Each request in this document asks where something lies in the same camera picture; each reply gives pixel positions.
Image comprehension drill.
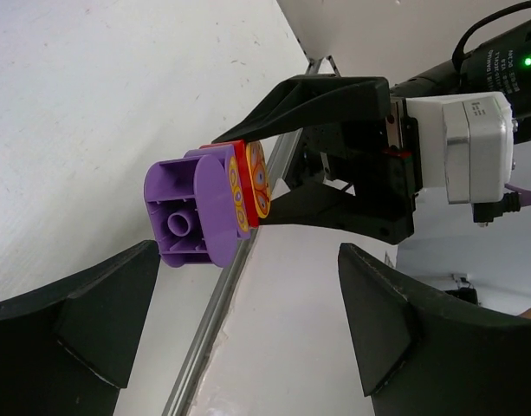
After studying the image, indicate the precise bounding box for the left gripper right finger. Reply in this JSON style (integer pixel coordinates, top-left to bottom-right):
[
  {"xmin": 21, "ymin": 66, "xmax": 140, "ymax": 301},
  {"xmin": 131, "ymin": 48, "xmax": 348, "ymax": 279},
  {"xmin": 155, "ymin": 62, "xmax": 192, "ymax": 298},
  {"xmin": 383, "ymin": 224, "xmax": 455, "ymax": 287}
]
[{"xmin": 338, "ymin": 243, "xmax": 531, "ymax": 415}]

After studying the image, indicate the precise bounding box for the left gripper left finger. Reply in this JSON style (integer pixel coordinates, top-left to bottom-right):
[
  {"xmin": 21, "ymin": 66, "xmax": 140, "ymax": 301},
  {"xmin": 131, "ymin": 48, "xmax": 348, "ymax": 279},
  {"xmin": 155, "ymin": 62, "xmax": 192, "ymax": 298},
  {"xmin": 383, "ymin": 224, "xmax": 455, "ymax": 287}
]
[{"xmin": 0, "ymin": 240, "xmax": 160, "ymax": 415}]

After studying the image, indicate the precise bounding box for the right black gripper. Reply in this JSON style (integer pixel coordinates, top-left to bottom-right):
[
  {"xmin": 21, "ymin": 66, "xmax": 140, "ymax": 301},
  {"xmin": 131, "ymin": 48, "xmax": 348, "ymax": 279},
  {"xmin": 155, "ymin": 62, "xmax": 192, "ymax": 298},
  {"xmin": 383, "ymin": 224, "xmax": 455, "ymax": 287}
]
[{"xmin": 214, "ymin": 75, "xmax": 422, "ymax": 245}]

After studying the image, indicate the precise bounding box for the yellow orange butterfly lego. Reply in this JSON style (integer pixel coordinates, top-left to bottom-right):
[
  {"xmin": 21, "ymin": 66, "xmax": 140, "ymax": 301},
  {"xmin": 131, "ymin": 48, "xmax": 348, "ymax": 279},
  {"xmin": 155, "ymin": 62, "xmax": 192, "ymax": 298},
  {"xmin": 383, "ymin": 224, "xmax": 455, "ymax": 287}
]
[{"xmin": 246, "ymin": 141, "xmax": 271, "ymax": 218}]

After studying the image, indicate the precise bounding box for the red half-round lego brick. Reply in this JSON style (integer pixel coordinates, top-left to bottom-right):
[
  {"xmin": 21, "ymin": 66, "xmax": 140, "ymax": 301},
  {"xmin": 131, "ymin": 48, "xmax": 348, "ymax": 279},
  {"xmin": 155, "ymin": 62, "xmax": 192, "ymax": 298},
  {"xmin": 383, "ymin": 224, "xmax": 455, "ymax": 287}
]
[{"xmin": 201, "ymin": 140, "xmax": 259, "ymax": 228}]

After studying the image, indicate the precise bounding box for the purple butterfly lego brick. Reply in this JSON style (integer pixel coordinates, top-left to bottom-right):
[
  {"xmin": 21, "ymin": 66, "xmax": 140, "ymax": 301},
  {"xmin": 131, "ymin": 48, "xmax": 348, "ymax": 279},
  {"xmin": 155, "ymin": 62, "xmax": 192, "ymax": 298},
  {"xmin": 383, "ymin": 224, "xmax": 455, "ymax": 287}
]
[{"xmin": 185, "ymin": 146, "xmax": 252, "ymax": 242}]

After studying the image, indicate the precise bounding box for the purple rounded lego brick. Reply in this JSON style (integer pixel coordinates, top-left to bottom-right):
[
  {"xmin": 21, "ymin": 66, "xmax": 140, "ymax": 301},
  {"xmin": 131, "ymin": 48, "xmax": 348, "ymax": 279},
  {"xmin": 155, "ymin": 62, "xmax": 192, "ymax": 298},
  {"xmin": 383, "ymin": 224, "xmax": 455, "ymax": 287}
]
[{"xmin": 144, "ymin": 150, "xmax": 238, "ymax": 268}]

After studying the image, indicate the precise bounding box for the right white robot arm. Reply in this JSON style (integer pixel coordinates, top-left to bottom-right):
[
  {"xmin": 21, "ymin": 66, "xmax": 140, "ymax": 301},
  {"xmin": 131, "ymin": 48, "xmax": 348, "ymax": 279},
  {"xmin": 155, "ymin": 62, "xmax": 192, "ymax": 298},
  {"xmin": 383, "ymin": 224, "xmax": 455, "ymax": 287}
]
[{"xmin": 218, "ymin": 19, "xmax": 531, "ymax": 244}]

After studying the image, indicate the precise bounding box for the aluminium frame rail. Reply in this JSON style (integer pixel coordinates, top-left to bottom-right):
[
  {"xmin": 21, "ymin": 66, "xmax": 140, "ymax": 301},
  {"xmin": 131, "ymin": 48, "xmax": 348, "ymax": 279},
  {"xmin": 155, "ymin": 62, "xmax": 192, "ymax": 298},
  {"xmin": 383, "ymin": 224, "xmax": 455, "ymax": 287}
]
[{"xmin": 160, "ymin": 55, "xmax": 340, "ymax": 416}]

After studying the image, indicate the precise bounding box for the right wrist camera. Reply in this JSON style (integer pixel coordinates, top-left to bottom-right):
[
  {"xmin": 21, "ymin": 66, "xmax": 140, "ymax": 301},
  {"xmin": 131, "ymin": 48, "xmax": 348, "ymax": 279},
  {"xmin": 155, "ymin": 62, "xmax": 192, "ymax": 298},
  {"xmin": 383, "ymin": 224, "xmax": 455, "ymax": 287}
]
[{"xmin": 406, "ymin": 92, "xmax": 521, "ymax": 226}]

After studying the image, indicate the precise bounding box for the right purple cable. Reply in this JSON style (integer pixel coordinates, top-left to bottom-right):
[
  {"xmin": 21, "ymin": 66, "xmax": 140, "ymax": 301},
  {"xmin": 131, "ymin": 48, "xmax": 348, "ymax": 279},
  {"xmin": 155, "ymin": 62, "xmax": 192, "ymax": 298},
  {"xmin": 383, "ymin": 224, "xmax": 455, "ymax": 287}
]
[{"xmin": 505, "ymin": 181, "xmax": 531, "ymax": 205}]

